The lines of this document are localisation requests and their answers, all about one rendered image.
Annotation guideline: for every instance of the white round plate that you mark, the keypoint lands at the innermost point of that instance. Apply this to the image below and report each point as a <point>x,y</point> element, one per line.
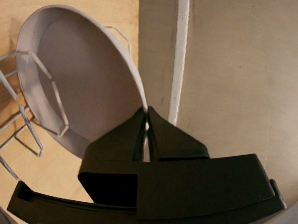
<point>95,86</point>

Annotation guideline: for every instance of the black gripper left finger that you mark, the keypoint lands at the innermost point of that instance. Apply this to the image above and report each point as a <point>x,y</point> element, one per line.
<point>125,141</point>

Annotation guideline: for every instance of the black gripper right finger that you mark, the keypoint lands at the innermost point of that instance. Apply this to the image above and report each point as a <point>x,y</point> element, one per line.
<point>166,142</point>

